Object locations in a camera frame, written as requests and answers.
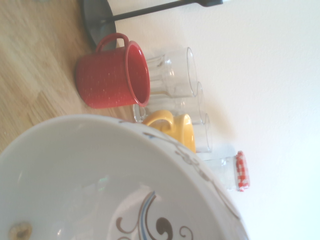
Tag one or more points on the clear drinking glass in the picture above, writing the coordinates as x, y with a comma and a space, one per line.
203, 137
190, 107
172, 67

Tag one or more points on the tall black candle holder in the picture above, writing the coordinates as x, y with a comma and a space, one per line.
100, 25

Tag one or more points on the wooden butcher block board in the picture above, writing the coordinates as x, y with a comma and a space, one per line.
37, 62

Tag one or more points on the white bowl with swirl pattern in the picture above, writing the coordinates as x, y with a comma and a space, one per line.
75, 162

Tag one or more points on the glass jar red checkered lid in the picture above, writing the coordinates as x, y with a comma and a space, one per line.
242, 172

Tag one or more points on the red mug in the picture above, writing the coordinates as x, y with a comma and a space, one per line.
105, 80

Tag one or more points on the yellow mug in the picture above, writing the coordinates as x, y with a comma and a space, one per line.
183, 130

